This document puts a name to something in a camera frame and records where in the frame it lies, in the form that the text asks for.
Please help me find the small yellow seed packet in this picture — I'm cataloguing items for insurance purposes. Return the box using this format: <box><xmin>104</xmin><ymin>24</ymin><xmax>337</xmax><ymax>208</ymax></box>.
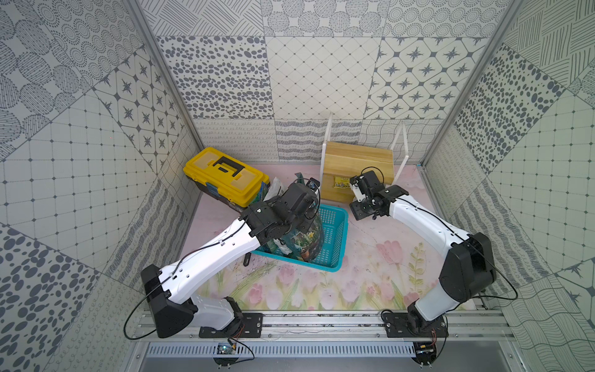
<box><xmin>333</xmin><ymin>176</ymin><xmax>350</xmax><ymax>189</ymax></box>

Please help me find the dark green fertilizer bag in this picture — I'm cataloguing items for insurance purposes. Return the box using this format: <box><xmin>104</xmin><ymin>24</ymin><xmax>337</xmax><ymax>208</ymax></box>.
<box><xmin>271</xmin><ymin>216</ymin><xmax>325</xmax><ymax>262</ymax></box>

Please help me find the teal plastic basket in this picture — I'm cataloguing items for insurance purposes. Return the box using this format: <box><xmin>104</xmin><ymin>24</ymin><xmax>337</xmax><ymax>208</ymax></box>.
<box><xmin>253</xmin><ymin>205</ymin><xmax>349</xmax><ymax>272</ymax></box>

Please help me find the white fertilizer bag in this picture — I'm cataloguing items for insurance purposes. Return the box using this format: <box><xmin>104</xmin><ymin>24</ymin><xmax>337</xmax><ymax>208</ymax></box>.
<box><xmin>263</xmin><ymin>178</ymin><xmax>284</xmax><ymax>201</ymax></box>

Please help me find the colourful green fertilizer bag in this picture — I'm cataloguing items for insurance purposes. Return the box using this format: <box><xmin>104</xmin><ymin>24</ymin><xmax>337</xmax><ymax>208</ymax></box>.
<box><xmin>294</xmin><ymin>172</ymin><xmax>310</xmax><ymax>186</ymax></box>

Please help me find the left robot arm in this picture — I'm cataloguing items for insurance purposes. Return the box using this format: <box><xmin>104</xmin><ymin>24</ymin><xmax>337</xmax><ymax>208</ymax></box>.
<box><xmin>141</xmin><ymin>178</ymin><xmax>320</xmax><ymax>339</ymax></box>

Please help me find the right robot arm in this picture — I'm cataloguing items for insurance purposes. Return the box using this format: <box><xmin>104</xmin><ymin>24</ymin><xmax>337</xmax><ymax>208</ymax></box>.
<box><xmin>350</xmin><ymin>170</ymin><xmax>506</xmax><ymax>336</ymax></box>

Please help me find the wooden white-framed shelf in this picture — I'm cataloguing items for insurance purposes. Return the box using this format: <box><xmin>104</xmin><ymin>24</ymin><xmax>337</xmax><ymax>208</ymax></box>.
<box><xmin>319</xmin><ymin>118</ymin><xmax>410</xmax><ymax>203</ymax></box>

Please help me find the yellow black toolbox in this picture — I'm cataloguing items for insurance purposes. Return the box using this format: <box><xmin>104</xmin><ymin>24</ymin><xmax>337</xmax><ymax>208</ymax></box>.
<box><xmin>183</xmin><ymin>147</ymin><xmax>271</xmax><ymax>212</ymax></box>

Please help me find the black plastic scoop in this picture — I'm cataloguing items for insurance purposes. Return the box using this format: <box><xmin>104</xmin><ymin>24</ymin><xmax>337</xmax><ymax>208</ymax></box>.
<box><xmin>243</xmin><ymin>253</ymin><xmax>252</xmax><ymax>267</ymax></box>

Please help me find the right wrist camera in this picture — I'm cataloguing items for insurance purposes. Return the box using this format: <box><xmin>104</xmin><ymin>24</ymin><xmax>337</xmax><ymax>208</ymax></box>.
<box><xmin>350</xmin><ymin>176</ymin><xmax>367</xmax><ymax>202</ymax></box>

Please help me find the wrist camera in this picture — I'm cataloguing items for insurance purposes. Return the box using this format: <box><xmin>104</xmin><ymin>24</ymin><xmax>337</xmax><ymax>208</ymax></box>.
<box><xmin>306</xmin><ymin>178</ymin><xmax>320</xmax><ymax>192</ymax></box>
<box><xmin>350</xmin><ymin>176</ymin><xmax>367</xmax><ymax>202</ymax></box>

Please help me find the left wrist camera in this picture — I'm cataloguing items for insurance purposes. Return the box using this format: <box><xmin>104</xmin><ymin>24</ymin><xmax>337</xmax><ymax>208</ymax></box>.
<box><xmin>306</xmin><ymin>178</ymin><xmax>320</xmax><ymax>192</ymax></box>

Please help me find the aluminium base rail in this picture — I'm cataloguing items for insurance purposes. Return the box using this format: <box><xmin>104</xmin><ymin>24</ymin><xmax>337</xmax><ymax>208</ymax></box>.
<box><xmin>132</xmin><ymin>309</ymin><xmax>517</xmax><ymax>343</ymax></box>

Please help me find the white slotted cable duct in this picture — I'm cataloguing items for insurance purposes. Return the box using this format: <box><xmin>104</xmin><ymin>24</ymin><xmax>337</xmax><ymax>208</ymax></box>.
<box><xmin>146</xmin><ymin>340</ymin><xmax>415</xmax><ymax>358</ymax></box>

